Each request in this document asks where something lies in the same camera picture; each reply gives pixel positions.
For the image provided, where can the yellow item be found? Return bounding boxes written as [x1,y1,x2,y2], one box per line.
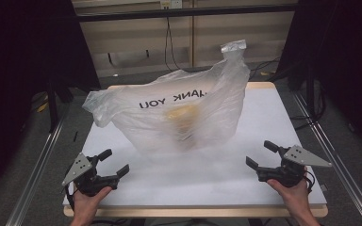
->
[164,104,203,149]

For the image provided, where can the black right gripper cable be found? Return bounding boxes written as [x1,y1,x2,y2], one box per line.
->
[304,169,316,193]

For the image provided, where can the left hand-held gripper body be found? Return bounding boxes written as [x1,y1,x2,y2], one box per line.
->
[61,152,120,198]

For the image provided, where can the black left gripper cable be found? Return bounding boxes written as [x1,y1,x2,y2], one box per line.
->
[64,186,76,212]

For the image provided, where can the black wall cable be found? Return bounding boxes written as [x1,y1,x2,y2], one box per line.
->
[163,16,184,72]

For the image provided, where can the translucent white plastic bag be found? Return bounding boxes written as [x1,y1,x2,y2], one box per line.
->
[81,39,252,155]

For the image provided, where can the person's left hand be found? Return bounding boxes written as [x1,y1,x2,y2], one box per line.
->
[72,186,114,218]

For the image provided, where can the black horizontal bar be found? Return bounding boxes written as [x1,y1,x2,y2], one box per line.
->
[75,3,297,23]

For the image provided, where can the metal floor rail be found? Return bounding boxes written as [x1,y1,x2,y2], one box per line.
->
[5,112,71,226]
[291,91,362,226]

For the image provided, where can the black floor cable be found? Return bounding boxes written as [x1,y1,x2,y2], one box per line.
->
[289,115,316,132]
[250,56,281,80]

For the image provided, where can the black metal stand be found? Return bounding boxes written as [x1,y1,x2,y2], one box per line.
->
[44,79,60,134]

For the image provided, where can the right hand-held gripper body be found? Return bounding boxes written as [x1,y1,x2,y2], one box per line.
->
[256,144,333,189]

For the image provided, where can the white wall outlet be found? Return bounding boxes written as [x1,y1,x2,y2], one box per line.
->
[159,0,183,10]

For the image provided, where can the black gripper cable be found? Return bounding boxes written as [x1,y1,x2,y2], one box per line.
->
[304,169,316,193]
[64,186,76,212]

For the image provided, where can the black curtain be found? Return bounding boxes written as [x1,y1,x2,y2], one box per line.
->
[275,0,362,153]
[0,0,102,202]

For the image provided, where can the person's right hand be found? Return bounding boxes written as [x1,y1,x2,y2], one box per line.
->
[266,178,309,217]

